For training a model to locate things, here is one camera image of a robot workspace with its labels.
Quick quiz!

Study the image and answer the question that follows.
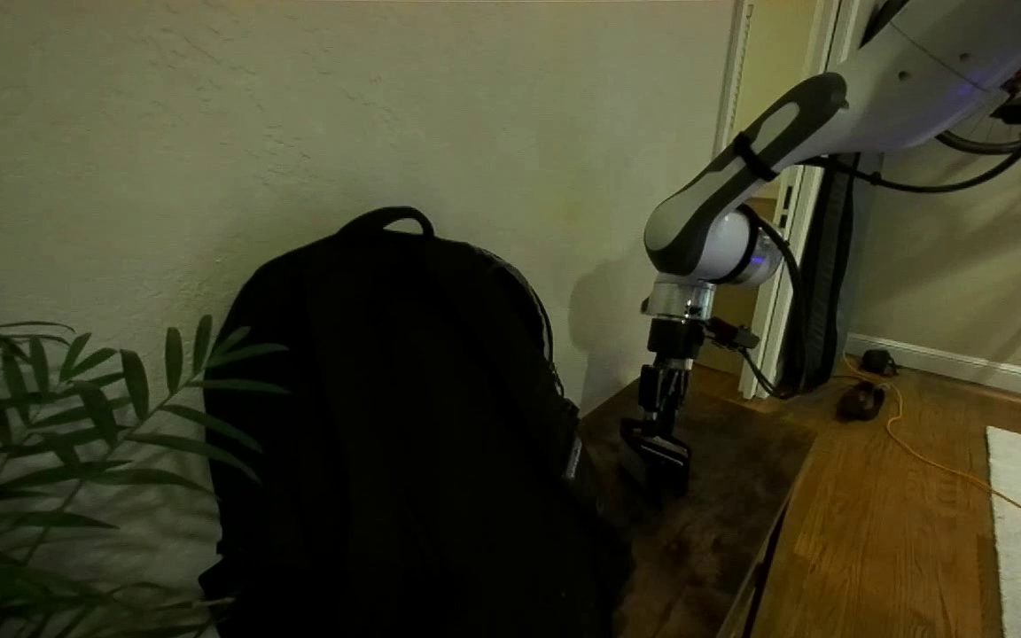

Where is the orange floor cable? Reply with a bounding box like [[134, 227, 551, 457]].
[[873, 372, 1021, 583]]

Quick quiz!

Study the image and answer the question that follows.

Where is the small black floor plug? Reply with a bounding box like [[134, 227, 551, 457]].
[[856, 346, 903, 384]]

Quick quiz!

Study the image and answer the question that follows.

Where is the small black floor object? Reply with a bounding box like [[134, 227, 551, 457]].
[[834, 378, 889, 429]]

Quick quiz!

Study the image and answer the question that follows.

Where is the white door frame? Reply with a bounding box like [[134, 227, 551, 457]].
[[698, 0, 853, 404]]

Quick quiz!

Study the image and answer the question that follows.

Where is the green potted palm plant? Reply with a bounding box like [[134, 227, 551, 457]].
[[0, 308, 290, 638]]

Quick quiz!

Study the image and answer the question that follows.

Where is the black upright stand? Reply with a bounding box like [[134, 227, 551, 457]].
[[778, 153, 867, 397]]

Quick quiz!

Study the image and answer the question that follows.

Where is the black backpack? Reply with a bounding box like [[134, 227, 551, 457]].
[[200, 202, 639, 638]]

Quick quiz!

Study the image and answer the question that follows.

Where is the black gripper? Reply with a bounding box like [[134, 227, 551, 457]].
[[629, 315, 714, 455]]

